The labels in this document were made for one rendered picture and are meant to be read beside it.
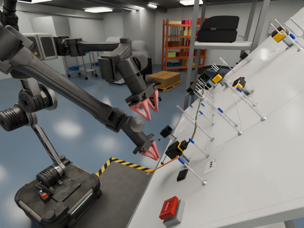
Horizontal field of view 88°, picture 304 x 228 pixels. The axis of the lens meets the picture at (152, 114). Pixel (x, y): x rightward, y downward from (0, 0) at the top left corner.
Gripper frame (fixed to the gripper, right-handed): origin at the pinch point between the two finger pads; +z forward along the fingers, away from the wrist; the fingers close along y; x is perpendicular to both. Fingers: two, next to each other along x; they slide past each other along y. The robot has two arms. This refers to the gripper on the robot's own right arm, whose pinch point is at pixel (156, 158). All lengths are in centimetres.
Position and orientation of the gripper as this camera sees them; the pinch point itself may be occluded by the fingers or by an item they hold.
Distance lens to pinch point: 69.7
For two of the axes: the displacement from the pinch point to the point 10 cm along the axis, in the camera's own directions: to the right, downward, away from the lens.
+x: -6.0, 4.0, 6.9
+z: 6.5, 7.5, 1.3
